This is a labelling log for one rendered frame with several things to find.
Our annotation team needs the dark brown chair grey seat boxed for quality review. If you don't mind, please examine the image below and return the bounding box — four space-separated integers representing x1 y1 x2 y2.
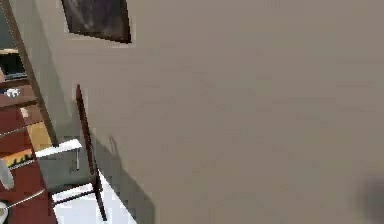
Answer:
34 83 109 223

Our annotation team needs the yellow flat cushion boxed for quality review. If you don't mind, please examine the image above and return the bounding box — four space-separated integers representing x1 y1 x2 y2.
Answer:
27 121 53 152

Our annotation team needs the brown wooden shelf unit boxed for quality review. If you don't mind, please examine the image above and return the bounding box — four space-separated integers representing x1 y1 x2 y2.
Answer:
0 78 44 126

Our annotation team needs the black television set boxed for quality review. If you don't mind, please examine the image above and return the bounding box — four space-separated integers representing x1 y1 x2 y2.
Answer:
0 52 28 80

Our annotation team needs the pale grey oval dish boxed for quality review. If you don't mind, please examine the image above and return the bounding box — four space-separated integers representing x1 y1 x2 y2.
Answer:
0 159 15 191

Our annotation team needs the dark framed wall picture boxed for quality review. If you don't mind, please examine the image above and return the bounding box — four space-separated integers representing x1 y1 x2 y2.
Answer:
60 0 133 45

